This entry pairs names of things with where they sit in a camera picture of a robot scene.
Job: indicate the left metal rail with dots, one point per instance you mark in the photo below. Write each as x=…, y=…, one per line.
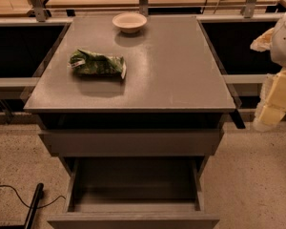
x=17, y=87

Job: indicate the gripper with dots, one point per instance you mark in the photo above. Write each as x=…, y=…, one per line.
x=284, y=45

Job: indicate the right metal post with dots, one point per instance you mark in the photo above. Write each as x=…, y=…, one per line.
x=249, y=8

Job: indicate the right metal rail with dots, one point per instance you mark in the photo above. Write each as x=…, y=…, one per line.
x=244, y=84

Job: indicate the grey drawer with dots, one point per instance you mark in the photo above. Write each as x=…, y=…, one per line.
x=66, y=143
x=134, y=193

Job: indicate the grey top drawer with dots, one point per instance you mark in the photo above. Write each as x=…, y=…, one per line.
x=66, y=143

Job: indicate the green snack bag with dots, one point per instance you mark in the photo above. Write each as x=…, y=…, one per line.
x=91, y=63

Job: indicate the left metal post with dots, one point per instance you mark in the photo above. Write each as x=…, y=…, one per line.
x=39, y=10

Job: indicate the white bowl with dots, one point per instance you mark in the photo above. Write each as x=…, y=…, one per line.
x=129, y=22

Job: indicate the metal rail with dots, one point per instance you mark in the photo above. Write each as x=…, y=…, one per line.
x=17, y=87
x=244, y=84

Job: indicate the grey drawer cabinet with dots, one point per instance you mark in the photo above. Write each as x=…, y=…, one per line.
x=171, y=82

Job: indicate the black bar on floor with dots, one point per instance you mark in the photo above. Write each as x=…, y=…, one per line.
x=38, y=194

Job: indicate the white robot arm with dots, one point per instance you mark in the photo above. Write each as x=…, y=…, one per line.
x=278, y=47

